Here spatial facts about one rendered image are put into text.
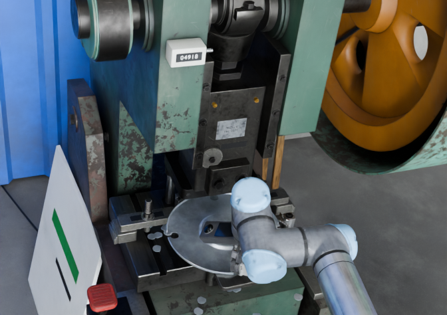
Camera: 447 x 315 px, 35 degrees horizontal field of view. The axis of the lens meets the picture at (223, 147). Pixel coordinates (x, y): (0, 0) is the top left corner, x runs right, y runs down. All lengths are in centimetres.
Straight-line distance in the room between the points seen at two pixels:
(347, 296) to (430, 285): 167
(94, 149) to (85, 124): 7
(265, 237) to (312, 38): 45
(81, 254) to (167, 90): 82
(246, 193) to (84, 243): 85
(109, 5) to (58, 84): 150
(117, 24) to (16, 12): 134
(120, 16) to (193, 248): 61
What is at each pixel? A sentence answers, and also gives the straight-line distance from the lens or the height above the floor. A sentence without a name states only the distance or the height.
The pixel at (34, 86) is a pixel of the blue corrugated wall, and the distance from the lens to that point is 285.
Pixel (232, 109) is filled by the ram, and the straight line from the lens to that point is 158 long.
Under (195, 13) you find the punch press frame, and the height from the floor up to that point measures 139.
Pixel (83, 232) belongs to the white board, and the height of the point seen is 54.
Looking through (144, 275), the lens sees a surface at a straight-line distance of 175.
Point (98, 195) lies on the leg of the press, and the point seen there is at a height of 66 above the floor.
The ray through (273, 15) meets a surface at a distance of 153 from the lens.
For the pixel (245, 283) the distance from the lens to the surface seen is 165.
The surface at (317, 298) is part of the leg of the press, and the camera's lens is 187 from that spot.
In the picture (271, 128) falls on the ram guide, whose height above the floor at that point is 108.
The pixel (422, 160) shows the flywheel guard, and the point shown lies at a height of 112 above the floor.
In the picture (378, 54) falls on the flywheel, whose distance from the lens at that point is 172.
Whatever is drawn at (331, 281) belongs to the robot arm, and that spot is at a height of 107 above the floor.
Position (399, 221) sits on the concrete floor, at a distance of 316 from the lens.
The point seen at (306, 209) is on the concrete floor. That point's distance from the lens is 308.
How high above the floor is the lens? 199
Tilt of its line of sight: 36 degrees down
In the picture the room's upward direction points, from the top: 8 degrees clockwise
